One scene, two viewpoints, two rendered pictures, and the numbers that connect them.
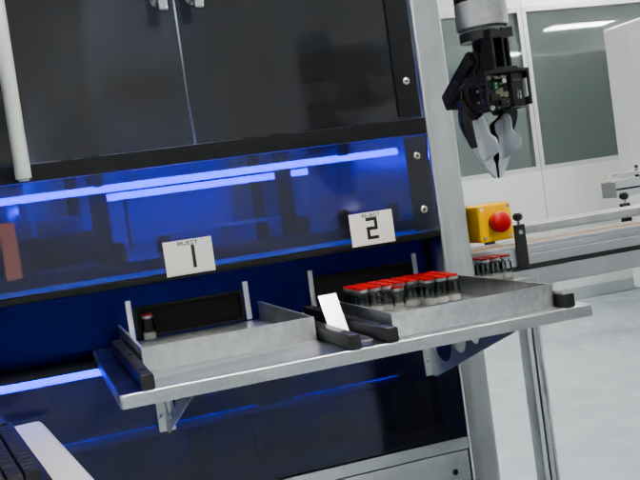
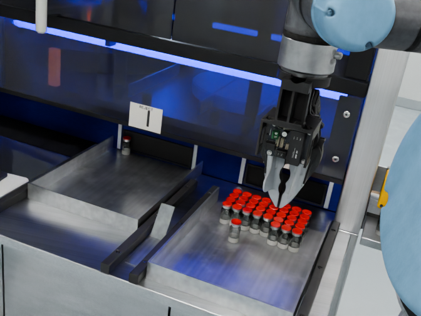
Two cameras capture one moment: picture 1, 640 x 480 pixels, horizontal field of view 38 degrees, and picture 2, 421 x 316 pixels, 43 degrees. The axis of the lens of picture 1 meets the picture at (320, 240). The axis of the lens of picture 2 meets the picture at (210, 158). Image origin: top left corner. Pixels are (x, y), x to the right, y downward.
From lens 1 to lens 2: 101 cm
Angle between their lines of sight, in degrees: 40
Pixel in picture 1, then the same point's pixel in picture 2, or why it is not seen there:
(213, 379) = (10, 240)
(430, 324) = (175, 284)
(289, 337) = (118, 224)
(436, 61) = not seen: hidden behind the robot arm
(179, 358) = (48, 200)
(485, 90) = (271, 133)
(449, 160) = (376, 129)
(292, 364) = (59, 258)
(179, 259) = (138, 116)
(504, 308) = (242, 306)
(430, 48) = not seen: hidden behind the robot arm
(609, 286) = not seen: outside the picture
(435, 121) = (377, 91)
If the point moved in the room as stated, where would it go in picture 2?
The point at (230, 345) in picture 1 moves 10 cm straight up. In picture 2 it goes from (79, 209) to (81, 164)
